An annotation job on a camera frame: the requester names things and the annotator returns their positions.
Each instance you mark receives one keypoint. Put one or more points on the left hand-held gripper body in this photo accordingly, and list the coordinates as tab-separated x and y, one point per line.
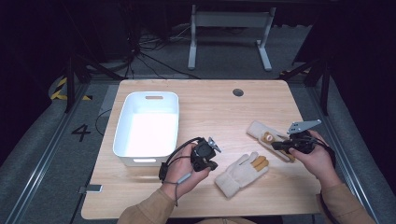
204	151

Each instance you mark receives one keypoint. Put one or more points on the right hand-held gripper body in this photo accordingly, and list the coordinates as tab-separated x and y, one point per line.
303	141

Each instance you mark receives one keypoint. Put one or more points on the cream and tan knit glove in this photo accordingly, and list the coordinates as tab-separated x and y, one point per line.
236	177
256	128

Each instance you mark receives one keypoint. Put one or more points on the white plastic storage bin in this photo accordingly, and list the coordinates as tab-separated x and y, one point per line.
149	133

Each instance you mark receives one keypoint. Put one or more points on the person's left hand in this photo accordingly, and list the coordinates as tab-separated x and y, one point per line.
180	174

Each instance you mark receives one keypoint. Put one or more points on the person's right hand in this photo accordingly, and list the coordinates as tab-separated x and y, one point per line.
320	165

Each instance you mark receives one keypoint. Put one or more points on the black metal stand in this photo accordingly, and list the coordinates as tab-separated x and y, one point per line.
325	90
71	84

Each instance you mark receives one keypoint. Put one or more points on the person's tan clothing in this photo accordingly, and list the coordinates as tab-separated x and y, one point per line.
224	221

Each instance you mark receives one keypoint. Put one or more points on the grey round table grommet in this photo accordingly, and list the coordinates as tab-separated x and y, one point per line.
238	92

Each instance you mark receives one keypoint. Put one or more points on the metal floor rail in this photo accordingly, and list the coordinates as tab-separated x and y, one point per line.
342	149
46	152

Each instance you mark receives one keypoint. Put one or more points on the small metal bracket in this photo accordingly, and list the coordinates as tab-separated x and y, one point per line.
93	188

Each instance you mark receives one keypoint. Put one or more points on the white metal desk frame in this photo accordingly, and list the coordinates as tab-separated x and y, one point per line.
232	19

